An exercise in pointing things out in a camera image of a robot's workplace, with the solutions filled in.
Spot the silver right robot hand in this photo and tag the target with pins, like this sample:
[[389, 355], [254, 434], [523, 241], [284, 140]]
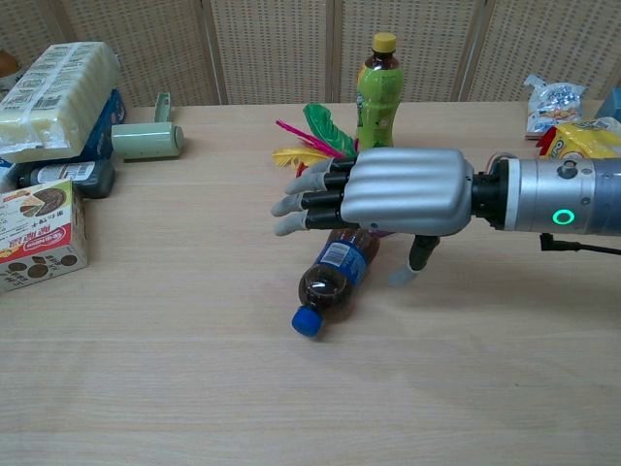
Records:
[[407, 189]]

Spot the cola bottle with blue cap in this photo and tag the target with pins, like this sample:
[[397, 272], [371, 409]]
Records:
[[342, 262]]

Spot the small purple box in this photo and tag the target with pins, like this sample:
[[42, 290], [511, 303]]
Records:
[[384, 233]]

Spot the green tea bottle yellow cap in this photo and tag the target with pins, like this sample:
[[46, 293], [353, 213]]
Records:
[[378, 97]]

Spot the colourful feather shuttlecock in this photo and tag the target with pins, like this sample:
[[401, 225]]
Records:
[[322, 128]]

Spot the red emergency stop button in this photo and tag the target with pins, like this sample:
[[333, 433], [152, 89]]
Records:
[[300, 170]]

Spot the white blue snack bag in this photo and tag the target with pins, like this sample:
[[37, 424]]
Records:
[[555, 104]]

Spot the yellow snack bag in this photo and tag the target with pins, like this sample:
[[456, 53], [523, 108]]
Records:
[[582, 141]]

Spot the perforated folding screen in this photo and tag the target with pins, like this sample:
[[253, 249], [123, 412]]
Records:
[[271, 48]]

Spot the light blue box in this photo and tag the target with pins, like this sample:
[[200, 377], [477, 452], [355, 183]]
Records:
[[611, 104]]

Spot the pale green lint roller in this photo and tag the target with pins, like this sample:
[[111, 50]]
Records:
[[145, 138]]

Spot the blue packaged box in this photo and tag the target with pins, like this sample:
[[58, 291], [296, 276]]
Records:
[[109, 123]]

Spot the dark grey lying bottle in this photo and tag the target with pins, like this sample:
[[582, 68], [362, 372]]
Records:
[[73, 175]]

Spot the cookie box with red print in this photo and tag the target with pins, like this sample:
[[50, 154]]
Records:
[[39, 233]]

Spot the brown round object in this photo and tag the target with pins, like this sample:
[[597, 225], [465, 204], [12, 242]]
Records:
[[7, 65]]

